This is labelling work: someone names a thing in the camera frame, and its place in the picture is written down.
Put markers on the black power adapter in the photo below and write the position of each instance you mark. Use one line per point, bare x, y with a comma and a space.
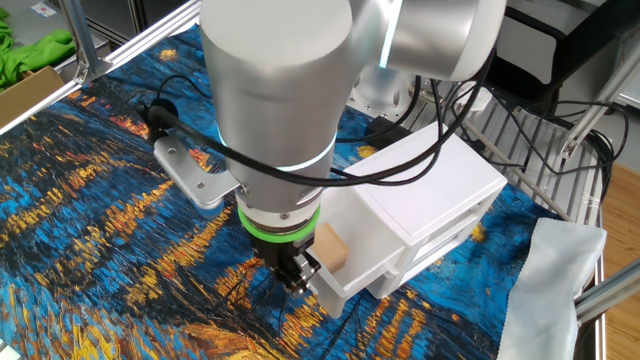
380, 131

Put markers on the aluminium frame strut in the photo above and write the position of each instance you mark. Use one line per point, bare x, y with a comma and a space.
595, 105
610, 295
82, 45

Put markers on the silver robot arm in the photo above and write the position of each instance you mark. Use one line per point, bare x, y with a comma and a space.
280, 100

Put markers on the white closed drawer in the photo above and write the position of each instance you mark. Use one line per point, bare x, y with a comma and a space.
435, 252

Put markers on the starry night painted tablecloth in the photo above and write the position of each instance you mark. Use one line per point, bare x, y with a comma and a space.
100, 225

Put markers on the green cloth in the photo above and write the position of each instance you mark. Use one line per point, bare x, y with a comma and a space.
30, 55

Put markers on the white button box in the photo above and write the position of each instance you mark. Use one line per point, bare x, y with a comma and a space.
6, 352

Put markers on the wooden cube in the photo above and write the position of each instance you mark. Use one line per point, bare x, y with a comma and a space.
330, 247

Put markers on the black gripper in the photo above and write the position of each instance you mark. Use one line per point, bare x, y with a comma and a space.
277, 255

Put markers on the light grey cloth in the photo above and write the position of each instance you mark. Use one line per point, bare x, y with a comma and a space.
550, 290

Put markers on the crumpled white tissue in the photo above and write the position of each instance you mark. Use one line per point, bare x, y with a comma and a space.
480, 100

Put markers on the white plastic drawer cabinet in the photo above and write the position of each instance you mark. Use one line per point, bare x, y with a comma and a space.
440, 190

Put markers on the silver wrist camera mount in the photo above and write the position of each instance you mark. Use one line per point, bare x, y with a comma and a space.
190, 175

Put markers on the white plastic box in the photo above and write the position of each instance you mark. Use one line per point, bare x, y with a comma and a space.
365, 240

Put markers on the black office chair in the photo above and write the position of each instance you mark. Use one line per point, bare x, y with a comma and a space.
575, 35

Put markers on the cardboard box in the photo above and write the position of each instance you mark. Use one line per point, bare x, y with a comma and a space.
20, 97

